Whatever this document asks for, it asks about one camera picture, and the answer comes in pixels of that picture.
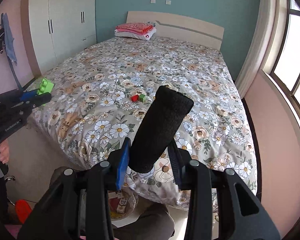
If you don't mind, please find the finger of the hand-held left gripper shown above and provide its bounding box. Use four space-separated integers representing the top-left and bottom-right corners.
22 92 52 111
17 90 39 103

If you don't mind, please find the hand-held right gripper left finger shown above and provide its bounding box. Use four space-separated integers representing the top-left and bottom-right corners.
17 137 132 240

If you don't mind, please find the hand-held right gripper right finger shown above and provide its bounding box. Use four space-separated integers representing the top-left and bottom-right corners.
167 139 282 240

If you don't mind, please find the green toy building block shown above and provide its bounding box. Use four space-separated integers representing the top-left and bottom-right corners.
36 78 54 95

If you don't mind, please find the black cylinder roll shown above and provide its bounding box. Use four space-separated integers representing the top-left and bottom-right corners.
130 85 194 173

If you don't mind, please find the round white trash bin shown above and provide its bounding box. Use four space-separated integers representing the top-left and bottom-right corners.
107 189 140 222

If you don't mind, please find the person's left hand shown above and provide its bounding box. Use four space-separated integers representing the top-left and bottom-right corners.
0 140 10 165

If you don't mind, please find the dark coat rack stand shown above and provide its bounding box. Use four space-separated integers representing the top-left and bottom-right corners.
5 55 23 90

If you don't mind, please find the hanging blue garment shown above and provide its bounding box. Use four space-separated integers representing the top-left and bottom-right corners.
1 12 17 65

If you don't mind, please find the bed with floral cover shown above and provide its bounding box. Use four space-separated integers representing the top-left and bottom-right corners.
25 36 258 209

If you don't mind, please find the white wardrobe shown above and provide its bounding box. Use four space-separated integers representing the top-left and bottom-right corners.
29 0 97 77

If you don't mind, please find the orange plastic object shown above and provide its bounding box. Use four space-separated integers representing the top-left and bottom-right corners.
15 199 32 224

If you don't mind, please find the pink quilted jacket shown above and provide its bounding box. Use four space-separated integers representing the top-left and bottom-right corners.
5 225 23 240

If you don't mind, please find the folded pink blanket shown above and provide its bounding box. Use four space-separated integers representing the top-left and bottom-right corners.
116 22 154 34

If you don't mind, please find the white pillow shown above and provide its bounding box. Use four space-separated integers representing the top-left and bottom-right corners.
114 27 157 40

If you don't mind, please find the beige wooden bed headboard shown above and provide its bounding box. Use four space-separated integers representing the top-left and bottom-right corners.
126 11 225 49

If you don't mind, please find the cream curtain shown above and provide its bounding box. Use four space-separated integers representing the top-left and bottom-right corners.
235 0 280 98

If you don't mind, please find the window with brown frame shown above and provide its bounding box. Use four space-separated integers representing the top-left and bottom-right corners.
262 0 300 130

